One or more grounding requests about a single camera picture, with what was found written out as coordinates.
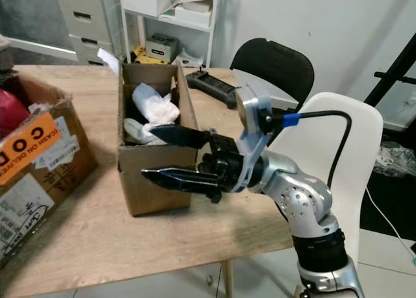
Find black tripod stand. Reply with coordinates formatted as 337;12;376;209
363;47;416;110

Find small open cardboard box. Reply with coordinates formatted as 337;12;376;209
117;62;201;217

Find yellow package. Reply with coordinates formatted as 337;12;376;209
131;46;153;64

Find white paper slip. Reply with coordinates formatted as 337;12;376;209
97;47;123;76

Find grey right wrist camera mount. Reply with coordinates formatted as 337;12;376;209
236;85;279;193

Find black remote controller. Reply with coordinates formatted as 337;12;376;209
186;70;238;109

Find light wooden table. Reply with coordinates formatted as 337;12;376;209
0;65;294;298

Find white crumpled paper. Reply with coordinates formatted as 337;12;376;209
29;102;53;115

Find grey drawer cabinet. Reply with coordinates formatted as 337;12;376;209
53;0;124;68

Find white shelf unit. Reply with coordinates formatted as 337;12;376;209
118;0;220;70

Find clear plastic bag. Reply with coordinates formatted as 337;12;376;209
374;142;416;178

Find olive grey box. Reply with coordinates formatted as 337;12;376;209
145;33;179;63

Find red bag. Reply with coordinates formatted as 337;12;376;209
0;88;27;139

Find grey bin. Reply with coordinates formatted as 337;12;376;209
0;38;10;71

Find white floor cable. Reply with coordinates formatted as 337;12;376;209
364;187;416;260

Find white chair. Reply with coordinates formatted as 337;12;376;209
266;92;384;260

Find white crumpled plastic wrap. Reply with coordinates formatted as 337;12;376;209
132;82;163;118

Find large cardboard box orange sticker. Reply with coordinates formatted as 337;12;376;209
0;74;93;260

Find black chair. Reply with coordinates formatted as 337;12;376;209
229;38;315;110

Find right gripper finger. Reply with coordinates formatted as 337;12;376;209
148;124;210;149
141;168;225;196

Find white stacked boxes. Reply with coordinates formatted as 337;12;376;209
172;0;212;29

